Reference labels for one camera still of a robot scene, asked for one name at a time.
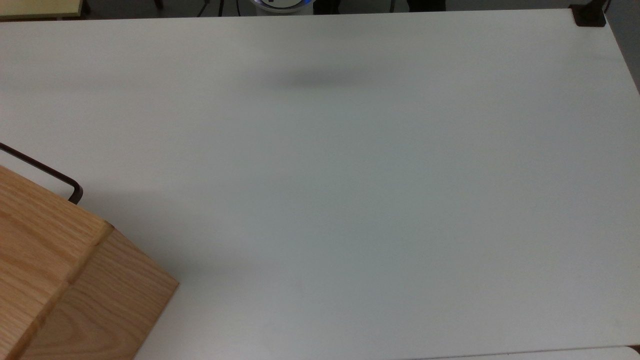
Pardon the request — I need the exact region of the wooden drawer with black handle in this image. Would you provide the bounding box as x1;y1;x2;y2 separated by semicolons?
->
0;142;84;205

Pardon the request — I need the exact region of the black table clamp mount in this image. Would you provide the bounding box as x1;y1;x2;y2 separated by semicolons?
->
569;3;609;28

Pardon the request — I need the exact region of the light wooden drawer cabinet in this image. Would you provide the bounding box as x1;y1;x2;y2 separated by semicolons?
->
0;165;180;360

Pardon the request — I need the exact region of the yellowish wooden side table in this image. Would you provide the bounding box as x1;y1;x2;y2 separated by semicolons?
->
0;0;84;20

